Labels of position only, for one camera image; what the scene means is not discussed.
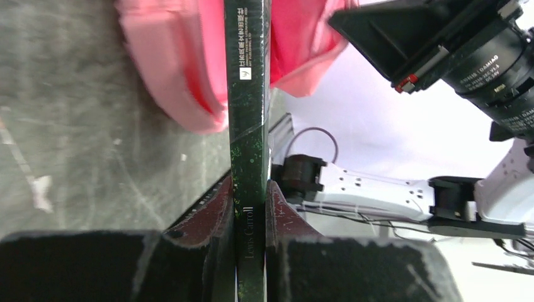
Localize dark green book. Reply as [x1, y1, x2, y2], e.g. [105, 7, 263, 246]
[224, 0, 271, 301]

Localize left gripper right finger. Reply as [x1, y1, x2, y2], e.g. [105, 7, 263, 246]
[266, 181, 462, 301]

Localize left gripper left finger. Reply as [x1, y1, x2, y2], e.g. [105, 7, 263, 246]
[1, 178, 236, 301]

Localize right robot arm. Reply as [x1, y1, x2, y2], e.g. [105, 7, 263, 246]
[271, 1, 533, 240]

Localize pink backpack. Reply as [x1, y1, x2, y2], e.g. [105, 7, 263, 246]
[115, 0, 359, 134]

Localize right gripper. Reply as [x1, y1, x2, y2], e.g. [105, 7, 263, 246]
[329, 1, 524, 94]

